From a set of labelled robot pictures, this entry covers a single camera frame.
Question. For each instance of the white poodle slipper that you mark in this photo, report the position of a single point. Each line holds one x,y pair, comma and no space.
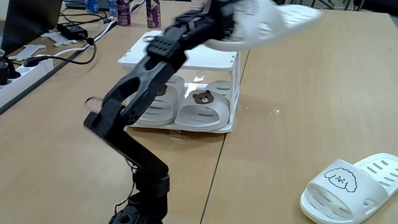
367,199
273,21

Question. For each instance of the grey bear slipper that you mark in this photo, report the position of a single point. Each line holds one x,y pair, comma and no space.
202,121
164,109

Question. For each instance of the white two-shelf shoe rack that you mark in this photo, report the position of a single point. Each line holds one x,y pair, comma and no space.
214,59

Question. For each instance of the purple drink can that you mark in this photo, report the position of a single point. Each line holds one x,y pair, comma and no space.
153,15
123,14

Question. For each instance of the blue drink can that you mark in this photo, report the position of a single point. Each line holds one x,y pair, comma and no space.
91,5
112,7

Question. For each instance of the small clear tape piece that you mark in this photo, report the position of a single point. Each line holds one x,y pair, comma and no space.
242,107
275,111

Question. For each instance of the dark chair base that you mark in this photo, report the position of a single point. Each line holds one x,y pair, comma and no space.
342,3

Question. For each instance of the black power adapter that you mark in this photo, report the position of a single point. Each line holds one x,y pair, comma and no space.
71,31

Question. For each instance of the black monitor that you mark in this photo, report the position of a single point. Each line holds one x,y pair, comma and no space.
31,21

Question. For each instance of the white power strip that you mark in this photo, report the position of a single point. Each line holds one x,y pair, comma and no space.
25,77

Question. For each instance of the white plastic bracket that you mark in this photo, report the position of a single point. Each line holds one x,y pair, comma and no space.
28,49
57,37

